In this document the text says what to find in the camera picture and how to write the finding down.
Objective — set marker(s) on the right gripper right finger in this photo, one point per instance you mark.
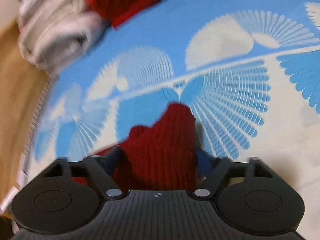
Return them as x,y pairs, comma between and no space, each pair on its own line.
214,172

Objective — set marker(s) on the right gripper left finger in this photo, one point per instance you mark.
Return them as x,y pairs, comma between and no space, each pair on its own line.
100,168

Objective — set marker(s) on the dark red knit sweater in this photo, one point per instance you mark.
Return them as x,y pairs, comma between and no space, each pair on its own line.
159,157

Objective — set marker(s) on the blue and white bedspread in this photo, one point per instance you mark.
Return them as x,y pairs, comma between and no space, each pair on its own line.
247,69

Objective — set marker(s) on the folded grey fleece garment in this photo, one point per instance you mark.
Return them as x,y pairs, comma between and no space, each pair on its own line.
58,32

